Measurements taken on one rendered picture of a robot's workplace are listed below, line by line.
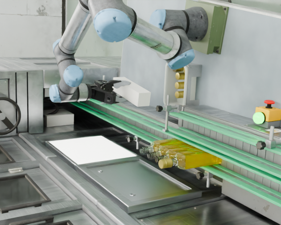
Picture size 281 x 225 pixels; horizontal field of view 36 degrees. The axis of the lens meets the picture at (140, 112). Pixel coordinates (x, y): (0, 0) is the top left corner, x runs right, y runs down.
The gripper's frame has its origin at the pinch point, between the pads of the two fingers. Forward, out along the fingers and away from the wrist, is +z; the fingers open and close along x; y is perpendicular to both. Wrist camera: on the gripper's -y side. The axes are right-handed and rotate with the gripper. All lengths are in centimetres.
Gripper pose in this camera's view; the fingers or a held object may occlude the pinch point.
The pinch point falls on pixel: (128, 91)
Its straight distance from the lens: 194.1
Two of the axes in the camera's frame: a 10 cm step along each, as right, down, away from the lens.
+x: -1.1, 9.4, 3.3
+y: -5.0, -3.4, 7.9
